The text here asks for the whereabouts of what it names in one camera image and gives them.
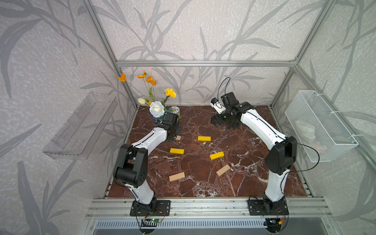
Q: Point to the aluminium front rail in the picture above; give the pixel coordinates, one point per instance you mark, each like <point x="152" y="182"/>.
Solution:
<point x="212" y="207"/>

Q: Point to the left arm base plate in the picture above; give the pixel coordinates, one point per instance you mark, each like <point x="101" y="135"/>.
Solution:
<point x="155" y="208"/>

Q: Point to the yellow block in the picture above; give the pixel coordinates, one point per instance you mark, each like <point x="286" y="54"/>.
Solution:
<point x="204" y="138"/>
<point x="177" y="151"/>
<point x="217" y="155"/>

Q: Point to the white wire mesh basket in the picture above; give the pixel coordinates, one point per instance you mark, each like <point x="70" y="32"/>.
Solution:
<point x="318" y="128"/>

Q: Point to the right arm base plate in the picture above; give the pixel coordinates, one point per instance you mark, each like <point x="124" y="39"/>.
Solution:
<point x="267" y="208"/>

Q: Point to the clear plastic wall shelf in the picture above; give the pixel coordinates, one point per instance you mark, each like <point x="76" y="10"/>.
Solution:
<point x="79" y="135"/>

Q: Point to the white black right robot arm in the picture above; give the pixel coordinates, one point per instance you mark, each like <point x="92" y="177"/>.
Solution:
<point x="282" y="149"/>

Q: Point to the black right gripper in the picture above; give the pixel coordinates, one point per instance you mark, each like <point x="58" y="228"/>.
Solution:
<point x="214" y="121"/>

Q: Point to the natural wooden block front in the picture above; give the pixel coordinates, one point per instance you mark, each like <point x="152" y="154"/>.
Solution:
<point x="176" y="176"/>

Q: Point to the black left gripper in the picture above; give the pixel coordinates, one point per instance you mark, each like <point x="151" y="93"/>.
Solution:
<point x="178" y="128"/>

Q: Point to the right circuit board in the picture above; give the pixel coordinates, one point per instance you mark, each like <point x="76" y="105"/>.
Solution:
<point x="274" y="222"/>

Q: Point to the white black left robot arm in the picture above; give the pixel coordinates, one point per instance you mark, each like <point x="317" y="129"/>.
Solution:
<point x="132" y="162"/>

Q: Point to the small printed tin can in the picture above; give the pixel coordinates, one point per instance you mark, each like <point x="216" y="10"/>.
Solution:
<point x="175" y="110"/>

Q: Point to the left circuit board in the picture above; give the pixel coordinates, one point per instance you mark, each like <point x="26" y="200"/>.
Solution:
<point x="153" y="220"/>

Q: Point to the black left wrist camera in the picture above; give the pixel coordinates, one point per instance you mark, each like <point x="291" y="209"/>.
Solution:
<point x="171" y="119"/>

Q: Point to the artificial flower bouquet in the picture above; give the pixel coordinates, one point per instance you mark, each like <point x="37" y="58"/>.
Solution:
<point x="156" y="107"/>

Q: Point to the circuit board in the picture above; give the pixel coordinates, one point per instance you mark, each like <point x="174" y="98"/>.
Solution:
<point x="274" y="222"/>
<point x="153" y="220"/>

